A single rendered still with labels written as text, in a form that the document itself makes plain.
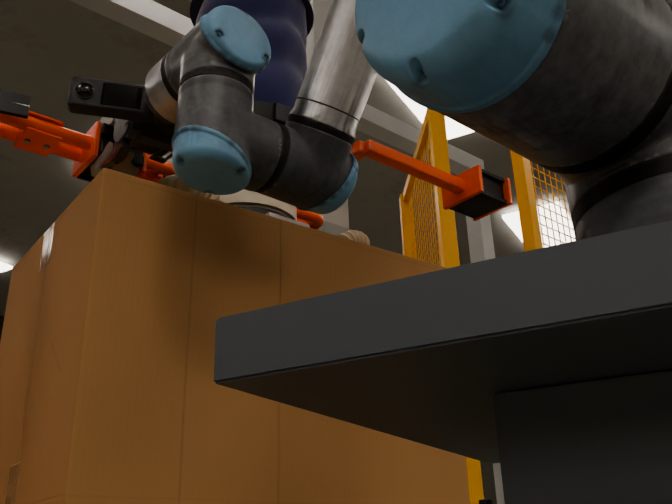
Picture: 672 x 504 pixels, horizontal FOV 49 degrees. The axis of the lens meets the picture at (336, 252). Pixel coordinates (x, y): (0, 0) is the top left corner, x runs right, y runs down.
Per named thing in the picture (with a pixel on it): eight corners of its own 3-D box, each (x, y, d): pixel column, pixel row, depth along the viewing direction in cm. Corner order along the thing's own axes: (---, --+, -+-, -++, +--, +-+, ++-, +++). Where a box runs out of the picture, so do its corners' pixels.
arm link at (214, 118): (282, 182, 86) (285, 93, 91) (193, 148, 79) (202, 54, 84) (238, 211, 92) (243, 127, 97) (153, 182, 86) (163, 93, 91)
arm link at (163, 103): (158, 97, 92) (162, 34, 96) (139, 114, 96) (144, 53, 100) (219, 121, 98) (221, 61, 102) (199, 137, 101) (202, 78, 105)
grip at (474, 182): (475, 221, 133) (472, 196, 135) (513, 204, 127) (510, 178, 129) (442, 209, 128) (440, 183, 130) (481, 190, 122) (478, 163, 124)
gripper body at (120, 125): (160, 167, 110) (204, 133, 102) (106, 149, 105) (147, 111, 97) (163, 123, 113) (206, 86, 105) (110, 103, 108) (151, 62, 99)
